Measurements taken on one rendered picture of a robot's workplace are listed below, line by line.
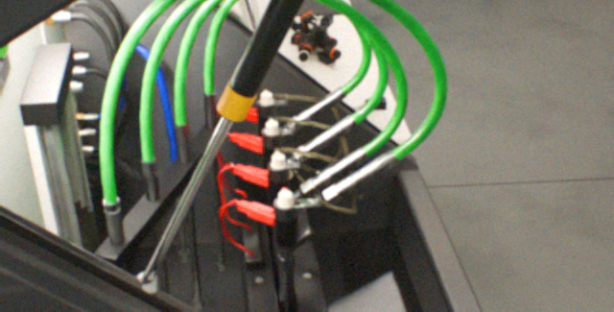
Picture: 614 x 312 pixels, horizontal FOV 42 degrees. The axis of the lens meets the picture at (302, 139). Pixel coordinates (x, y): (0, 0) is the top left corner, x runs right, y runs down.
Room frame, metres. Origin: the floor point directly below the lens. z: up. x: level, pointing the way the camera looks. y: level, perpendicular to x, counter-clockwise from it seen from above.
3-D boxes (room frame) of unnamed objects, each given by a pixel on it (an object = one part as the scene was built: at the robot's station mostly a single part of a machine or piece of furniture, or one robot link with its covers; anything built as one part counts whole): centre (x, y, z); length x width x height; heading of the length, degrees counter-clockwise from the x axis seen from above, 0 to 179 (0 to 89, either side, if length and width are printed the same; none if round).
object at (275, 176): (0.83, 0.02, 1.03); 0.05 x 0.03 x 0.21; 98
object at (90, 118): (0.96, 0.31, 1.20); 0.13 x 0.03 x 0.31; 8
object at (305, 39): (1.50, -0.03, 1.01); 0.23 x 0.11 x 0.06; 8
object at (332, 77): (1.47, -0.04, 0.97); 0.70 x 0.22 x 0.03; 8
